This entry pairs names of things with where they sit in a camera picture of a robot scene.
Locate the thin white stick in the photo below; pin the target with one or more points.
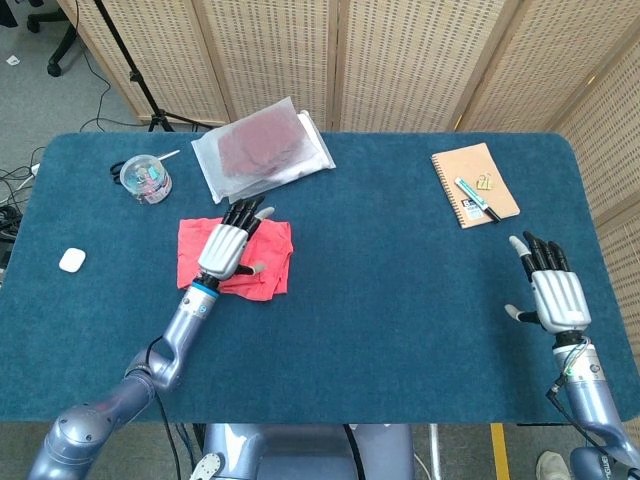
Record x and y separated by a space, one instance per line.
169 154

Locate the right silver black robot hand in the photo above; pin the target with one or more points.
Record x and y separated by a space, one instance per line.
560 300

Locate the metal table leg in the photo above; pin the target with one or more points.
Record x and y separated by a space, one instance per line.
436 450

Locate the clear jar of coloured clips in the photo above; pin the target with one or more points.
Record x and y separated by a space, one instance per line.
146 180

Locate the white bagged garment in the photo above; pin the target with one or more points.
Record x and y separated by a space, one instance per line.
320 160

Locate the red t-shirt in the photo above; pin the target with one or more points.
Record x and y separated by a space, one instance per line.
270 250

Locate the gold binder clip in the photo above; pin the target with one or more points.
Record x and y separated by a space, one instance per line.
484 182

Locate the black tripod stand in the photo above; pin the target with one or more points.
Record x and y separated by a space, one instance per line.
135 77

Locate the blue-grey robot torso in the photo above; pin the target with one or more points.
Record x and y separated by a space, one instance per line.
300 455

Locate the kraft spiral notebook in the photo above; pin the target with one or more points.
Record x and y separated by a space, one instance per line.
480 165

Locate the blue carpet table cover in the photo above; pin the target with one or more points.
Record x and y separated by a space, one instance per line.
400 300

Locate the beige shoe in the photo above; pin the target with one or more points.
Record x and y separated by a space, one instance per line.
552 467

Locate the white earbuds case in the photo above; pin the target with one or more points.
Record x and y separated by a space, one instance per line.
72 260

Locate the translucent bag with dark garment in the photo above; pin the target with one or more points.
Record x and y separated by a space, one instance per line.
260 145

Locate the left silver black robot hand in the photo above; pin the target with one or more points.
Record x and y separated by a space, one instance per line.
222 250

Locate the black office chair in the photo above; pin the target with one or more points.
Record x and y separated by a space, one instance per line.
62 47

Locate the green and white marker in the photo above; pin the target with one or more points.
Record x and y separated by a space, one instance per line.
472 196

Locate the white paper scrap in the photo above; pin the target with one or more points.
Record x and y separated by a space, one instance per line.
13 60

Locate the wicker folding screen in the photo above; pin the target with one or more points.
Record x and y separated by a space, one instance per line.
410 60

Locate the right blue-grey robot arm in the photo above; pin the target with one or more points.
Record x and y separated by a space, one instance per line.
590 400

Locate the black scissors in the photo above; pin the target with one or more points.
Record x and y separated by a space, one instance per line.
116 170

